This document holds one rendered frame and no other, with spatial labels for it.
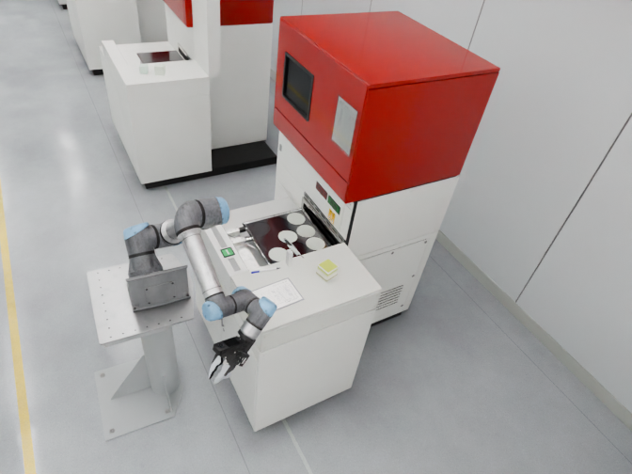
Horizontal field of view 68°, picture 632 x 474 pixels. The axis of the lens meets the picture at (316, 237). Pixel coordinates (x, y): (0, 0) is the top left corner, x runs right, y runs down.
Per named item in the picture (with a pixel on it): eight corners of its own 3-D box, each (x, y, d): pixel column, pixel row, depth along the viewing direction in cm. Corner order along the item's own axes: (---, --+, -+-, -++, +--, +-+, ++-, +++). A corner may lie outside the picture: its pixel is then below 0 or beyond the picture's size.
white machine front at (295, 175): (278, 178, 302) (283, 121, 275) (344, 260, 252) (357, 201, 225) (275, 179, 300) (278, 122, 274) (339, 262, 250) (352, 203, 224)
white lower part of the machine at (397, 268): (346, 244, 386) (365, 159, 331) (405, 316, 335) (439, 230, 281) (268, 267, 355) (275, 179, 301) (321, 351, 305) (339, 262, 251)
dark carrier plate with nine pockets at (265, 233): (301, 210, 268) (301, 209, 267) (331, 248, 247) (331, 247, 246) (245, 224, 253) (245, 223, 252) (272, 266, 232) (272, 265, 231)
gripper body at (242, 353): (241, 369, 178) (260, 342, 179) (229, 366, 171) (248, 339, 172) (229, 356, 182) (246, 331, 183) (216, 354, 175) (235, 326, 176)
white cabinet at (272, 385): (279, 285, 343) (289, 197, 289) (349, 395, 284) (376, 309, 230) (195, 313, 315) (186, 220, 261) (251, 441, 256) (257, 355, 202)
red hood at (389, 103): (376, 107, 304) (398, 10, 265) (460, 175, 254) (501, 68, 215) (271, 123, 272) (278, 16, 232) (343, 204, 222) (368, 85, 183)
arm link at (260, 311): (268, 297, 184) (282, 308, 179) (252, 321, 183) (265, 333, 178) (258, 292, 178) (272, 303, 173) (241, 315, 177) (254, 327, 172)
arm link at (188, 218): (169, 197, 176) (216, 317, 166) (195, 194, 184) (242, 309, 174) (158, 212, 184) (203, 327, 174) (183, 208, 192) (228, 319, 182)
